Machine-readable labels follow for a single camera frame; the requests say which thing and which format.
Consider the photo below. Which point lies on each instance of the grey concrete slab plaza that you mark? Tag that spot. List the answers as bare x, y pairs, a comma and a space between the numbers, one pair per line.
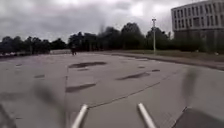
110, 83

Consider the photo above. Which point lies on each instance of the row of trees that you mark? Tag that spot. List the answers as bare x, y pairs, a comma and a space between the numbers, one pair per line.
130, 38

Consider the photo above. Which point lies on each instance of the person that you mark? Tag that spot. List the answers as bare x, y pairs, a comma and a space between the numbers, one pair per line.
73, 50

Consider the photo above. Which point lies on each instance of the street lamp pole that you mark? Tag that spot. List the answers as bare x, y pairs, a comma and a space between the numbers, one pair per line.
154, 36

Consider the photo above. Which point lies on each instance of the robot's own part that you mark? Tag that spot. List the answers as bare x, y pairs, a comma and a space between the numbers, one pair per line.
146, 116
80, 116

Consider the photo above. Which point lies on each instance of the pale multi-storey building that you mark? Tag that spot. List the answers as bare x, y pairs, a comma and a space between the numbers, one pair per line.
200, 18

